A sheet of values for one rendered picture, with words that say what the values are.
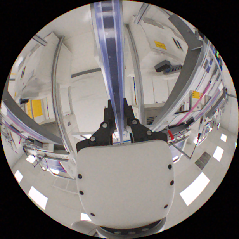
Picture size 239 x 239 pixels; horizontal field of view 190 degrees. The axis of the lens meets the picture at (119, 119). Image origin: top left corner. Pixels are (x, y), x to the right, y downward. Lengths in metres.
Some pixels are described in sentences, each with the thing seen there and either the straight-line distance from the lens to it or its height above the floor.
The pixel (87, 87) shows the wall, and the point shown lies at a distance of 2.10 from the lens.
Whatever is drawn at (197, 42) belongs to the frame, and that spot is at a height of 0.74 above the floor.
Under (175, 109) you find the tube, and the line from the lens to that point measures 0.15.
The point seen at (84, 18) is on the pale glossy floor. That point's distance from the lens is 0.99.
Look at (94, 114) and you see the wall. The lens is 2.07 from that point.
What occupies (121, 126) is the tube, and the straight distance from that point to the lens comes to 0.15.
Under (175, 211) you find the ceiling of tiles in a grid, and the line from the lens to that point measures 2.36.
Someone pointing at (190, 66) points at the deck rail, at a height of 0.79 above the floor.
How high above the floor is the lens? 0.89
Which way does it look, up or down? 16 degrees up
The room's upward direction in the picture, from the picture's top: 174 degrees clockwise
